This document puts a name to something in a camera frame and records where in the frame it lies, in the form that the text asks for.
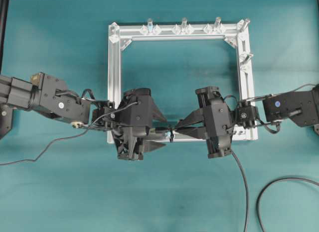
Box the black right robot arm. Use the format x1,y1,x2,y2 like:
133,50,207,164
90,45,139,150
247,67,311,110
175,85,319,158

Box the metal post on side rail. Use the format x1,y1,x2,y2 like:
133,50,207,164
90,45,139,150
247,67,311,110
239,53,254,65

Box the thin black camera cable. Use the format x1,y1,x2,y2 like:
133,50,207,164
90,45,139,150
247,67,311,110
0,101,140,167

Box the metal post at corner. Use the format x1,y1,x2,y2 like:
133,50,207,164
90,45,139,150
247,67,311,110
239,18,251,32

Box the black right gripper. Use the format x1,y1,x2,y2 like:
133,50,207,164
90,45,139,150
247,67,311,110
175,86,233,159

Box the black cable with plug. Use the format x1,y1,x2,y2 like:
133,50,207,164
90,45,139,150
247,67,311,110
156,126,319,232

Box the aluminium extrusion frame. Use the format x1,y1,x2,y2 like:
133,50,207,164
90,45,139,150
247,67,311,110
107,16,259,144

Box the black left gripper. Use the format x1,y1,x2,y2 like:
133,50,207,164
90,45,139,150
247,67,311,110
112,88,167,161

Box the metal post right of middle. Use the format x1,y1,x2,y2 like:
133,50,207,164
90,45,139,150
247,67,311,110
213,16,221,32

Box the plain metal post middle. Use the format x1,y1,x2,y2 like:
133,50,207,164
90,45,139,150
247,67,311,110
181,17,187,34

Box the metal post with blue band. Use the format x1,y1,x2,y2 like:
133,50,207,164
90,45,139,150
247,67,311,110
147,18,154,34

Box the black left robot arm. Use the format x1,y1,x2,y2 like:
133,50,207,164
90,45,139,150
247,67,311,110
0,72,166,161

